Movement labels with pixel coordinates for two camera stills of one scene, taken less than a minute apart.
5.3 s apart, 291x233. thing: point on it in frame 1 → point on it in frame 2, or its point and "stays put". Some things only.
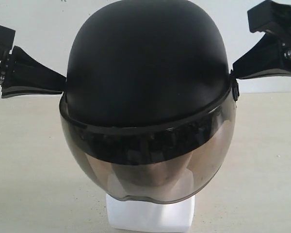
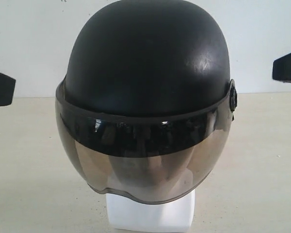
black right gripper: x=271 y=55 → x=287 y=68
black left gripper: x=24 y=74 → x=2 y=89
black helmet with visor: x=148 y=110 stays put
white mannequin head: x=130 y=213 stays put
